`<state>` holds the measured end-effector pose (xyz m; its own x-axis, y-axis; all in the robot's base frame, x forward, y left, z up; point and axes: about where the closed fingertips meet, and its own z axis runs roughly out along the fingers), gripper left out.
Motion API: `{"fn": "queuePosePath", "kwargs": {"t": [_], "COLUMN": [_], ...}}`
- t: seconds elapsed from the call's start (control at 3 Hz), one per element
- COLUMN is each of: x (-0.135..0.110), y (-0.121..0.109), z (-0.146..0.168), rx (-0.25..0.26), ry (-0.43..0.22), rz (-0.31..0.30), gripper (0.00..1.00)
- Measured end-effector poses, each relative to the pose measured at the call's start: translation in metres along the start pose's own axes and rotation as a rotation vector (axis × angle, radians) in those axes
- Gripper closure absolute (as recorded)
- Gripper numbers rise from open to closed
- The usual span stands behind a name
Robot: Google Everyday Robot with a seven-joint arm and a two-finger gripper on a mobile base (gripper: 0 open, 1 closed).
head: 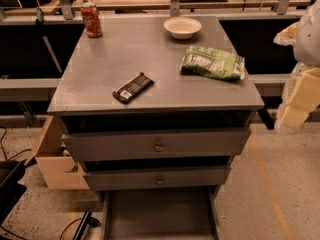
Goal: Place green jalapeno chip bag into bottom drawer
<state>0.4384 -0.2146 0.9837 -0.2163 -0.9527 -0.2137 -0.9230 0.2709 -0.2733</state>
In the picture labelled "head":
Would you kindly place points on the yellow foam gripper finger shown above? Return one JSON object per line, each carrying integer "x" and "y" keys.
{"x": 300, "y": 97}
{"x": 287, "y": 36}

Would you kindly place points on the green jalapeno chip bag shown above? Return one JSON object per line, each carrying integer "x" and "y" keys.
{"x": 213, "y": 63}

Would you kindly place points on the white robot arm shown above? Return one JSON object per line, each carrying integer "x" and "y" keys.
{"x": 307, "y": 42}

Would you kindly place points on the grey drawer cabinet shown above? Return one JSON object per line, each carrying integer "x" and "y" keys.
{"x": 84, "y": 102}

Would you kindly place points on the grey middle drawer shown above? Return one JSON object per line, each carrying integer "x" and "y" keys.
{"x": 156, "y": 178}

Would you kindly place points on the grey drawer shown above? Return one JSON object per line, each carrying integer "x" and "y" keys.
{"x": 156, "y": 178}
{"x": 160, "y": 214}
{"x": 105, "y": 146}

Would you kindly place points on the grey top drawer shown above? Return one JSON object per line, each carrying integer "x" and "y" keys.
{"x": 105, "y": 146}

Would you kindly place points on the grey bottom drawer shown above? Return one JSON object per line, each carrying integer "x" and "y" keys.
{"x": 160, "y": 214}

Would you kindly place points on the white paper bowl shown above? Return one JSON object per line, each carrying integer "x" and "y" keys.
{"x": 182, "y": 28}

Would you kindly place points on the wooden workbench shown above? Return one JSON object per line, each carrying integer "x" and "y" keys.
{"x": 54, "y": 5}

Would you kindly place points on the black snack bar wrapper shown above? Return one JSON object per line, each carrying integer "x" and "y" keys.
{"x": 133, "y": 88}

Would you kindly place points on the red soda can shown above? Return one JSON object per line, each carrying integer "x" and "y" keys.
{"x": 90, "y": 16}

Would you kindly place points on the black power strip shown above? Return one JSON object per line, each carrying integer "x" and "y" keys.
{"x": 87, "y": 220}

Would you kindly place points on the wooden box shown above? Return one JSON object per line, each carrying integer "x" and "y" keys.
{"x": 58, "y": 169}

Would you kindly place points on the black equipment case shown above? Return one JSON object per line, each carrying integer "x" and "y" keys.
{"x": 10, "y": 190}

